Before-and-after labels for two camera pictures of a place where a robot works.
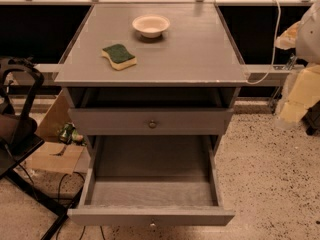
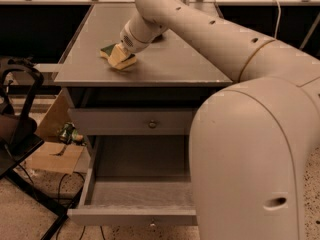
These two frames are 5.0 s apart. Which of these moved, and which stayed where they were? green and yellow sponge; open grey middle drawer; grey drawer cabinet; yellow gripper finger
Moved: yellow gripper finger
Stayed: green and yellow sponge; grey drawer cabinet; open grey middle drawer
